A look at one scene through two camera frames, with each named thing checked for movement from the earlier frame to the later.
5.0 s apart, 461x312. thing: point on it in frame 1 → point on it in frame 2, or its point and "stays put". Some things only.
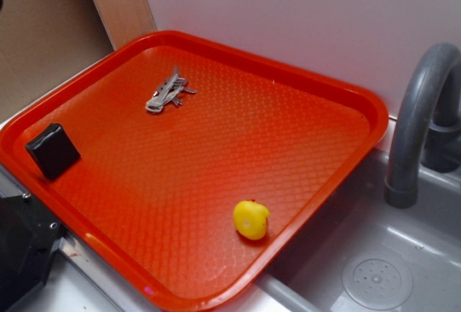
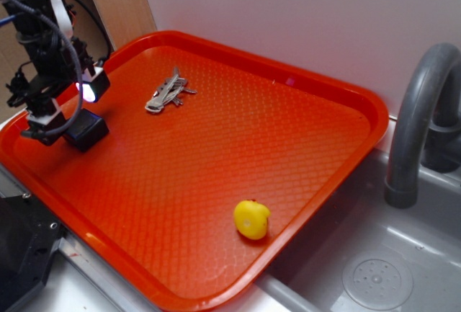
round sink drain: [377, 281] stays put
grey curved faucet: [428, 133] stays put
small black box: [53, 150] → [88, 130]
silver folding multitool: [168, 91] stays put
